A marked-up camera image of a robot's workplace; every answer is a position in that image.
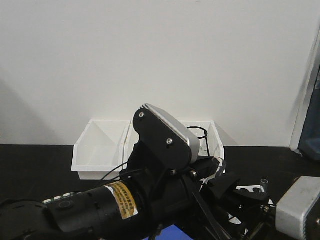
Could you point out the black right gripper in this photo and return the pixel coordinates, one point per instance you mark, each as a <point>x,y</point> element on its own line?
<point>253,210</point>

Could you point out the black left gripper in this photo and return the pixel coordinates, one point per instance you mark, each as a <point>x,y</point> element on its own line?
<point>166,194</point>

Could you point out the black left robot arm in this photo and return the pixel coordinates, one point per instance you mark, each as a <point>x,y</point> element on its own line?
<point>102,213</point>

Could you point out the white test tube rack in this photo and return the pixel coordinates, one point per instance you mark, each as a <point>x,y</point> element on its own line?
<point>251,189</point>

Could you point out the clear test tube in rack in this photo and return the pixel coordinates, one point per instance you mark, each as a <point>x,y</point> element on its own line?
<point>263,185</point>

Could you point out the grey pegboard drying rack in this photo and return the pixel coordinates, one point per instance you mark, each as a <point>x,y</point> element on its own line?
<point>309,143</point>

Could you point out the blue plastic tray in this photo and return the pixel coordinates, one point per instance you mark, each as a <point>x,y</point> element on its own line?
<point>172,233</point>

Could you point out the right white storage bin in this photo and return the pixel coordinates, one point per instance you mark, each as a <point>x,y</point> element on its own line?
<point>212,144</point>

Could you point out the white storage bin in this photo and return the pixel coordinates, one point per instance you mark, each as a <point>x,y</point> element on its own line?
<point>131,138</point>
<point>101,147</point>
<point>212,144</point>

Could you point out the middle white storage bin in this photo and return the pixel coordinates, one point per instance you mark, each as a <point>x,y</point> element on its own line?
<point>131,138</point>

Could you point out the left white storage bin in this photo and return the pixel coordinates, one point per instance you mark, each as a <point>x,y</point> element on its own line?
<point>101,147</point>

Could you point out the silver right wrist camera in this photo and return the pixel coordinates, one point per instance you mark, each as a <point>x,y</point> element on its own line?
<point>298,211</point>

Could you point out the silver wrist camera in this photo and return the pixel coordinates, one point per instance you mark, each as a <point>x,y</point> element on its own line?
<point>163,140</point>
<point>298,211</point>

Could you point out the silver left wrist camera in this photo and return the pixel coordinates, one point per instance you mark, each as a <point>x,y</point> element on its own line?
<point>163,140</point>

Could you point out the black wire tripod stand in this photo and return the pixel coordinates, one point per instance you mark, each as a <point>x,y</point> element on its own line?
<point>202,135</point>

